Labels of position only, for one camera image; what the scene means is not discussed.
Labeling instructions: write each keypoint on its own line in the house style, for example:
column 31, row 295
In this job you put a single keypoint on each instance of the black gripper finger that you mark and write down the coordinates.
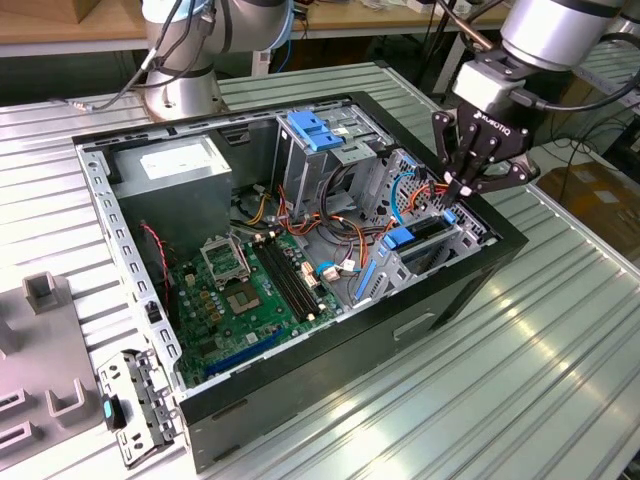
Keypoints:
column 442, row 145
column 510, row 177

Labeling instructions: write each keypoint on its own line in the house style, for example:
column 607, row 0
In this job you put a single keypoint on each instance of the hard disk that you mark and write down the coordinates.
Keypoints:
column 400, row 239

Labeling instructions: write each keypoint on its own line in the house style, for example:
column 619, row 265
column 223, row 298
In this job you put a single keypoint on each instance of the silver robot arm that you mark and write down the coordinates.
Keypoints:
column 550, row 30

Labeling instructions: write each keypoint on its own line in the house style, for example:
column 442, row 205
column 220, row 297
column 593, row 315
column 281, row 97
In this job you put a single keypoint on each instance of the silver disk bay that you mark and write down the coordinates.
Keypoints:
column 391, row 277

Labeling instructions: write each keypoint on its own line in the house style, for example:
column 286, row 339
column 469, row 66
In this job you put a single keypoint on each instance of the flat cardboard box with label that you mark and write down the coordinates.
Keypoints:
column 600, row 200

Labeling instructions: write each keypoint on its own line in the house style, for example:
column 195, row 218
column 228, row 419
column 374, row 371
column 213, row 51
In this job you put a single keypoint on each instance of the black tripod stand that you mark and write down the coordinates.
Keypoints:
column 435, row 50

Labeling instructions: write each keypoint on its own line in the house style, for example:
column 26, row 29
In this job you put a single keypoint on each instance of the metal slat side table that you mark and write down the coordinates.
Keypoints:
column 607, row 65

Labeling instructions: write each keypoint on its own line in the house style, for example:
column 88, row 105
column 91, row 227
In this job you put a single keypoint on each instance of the blue plastic drive latch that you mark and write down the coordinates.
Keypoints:
column 312, row 132

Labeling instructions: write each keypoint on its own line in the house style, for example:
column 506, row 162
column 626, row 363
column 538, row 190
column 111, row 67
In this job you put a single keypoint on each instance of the silver optical drive cage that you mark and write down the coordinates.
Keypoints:
column 305, row 170

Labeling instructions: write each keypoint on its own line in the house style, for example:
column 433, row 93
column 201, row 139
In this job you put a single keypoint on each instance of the wooden desk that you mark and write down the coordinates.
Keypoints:
column 350, row 20

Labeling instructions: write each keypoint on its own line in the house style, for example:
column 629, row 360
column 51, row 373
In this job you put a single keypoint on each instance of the white orange connector block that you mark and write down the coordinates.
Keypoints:
column 310, row 275

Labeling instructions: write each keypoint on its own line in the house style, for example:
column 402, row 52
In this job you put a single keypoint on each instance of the black RAM slot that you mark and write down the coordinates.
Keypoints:
column 292, row 280
column 280, row 285

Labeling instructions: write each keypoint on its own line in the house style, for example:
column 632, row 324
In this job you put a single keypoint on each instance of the CPU socket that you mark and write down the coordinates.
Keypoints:
column 242, row 300

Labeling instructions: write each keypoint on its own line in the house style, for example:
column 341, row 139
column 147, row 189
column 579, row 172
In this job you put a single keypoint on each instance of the black PC case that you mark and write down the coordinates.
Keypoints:
column 325, row 380

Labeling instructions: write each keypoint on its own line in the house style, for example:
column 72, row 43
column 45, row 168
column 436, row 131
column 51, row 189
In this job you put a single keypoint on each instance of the grey power supply unit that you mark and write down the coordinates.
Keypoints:
column 175, row 200

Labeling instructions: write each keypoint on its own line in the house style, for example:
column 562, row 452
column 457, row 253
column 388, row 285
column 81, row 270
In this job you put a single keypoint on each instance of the blue expansion slot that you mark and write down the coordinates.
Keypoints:
column 240, row 352

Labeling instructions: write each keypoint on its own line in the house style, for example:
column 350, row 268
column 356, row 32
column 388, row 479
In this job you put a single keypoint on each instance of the green motherboard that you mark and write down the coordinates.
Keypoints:
column 195, row 330

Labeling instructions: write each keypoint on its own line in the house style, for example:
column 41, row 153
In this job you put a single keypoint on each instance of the black case fan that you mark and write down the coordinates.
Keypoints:
column 150, row 280

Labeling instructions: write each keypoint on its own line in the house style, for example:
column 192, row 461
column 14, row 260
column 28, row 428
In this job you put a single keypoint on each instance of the black latch with blue tab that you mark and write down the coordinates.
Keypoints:
column 112, row 412

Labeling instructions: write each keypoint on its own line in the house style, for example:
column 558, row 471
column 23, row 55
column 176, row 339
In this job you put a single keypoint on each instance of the grey parts rack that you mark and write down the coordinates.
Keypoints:
column 45, row 350

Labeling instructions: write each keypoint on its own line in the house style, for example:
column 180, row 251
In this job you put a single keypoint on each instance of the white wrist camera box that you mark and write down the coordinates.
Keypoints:
column 480, row 85

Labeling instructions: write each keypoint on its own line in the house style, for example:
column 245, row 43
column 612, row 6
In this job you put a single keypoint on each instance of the small black case switch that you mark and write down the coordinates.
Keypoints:
column 152, row 312

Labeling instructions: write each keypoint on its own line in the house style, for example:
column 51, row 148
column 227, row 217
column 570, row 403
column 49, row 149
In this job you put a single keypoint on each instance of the hinged metal slot bracket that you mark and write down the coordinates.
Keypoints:
column 145, row 400

